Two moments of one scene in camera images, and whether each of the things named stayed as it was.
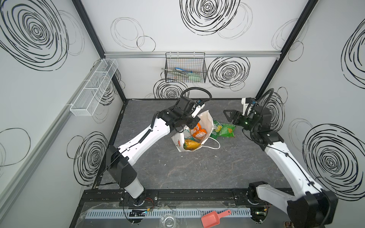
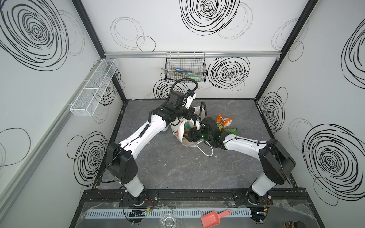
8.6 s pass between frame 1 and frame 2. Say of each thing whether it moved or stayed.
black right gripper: moved
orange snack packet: moved
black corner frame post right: stayed
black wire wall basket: stayed
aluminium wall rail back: stayed
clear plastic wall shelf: stayed
